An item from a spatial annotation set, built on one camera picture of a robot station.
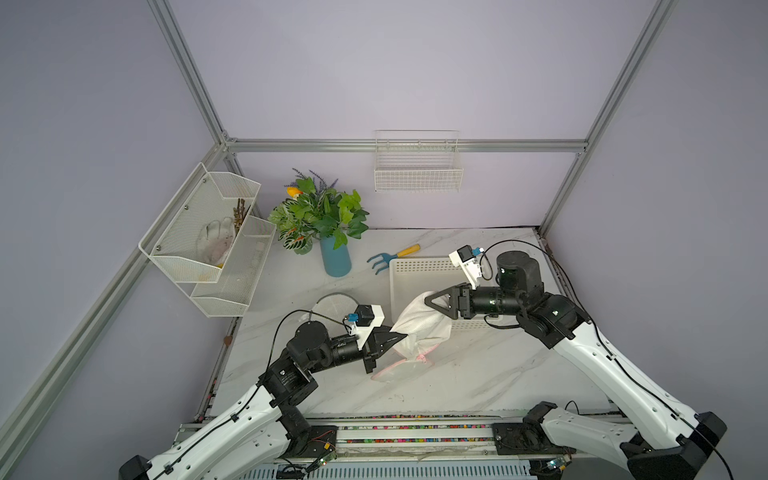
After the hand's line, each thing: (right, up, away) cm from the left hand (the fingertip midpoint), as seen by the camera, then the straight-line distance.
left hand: (401, 333), depth 63 cm
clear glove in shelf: (-49, +21, +16) cm, 56 cm away
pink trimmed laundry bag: (+5, +2, -4) cm, 7 cm away
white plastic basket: (+4, +10, +42) cm, 44 cm away
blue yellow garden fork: (-4, +16, +48) cm, 51 cm away
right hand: (+7, +6, +3) cm, 9 cm away
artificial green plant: (-25, +30, +19) cm, 43 cm away
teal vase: (-22, +15, +42) cm, 49 cm away
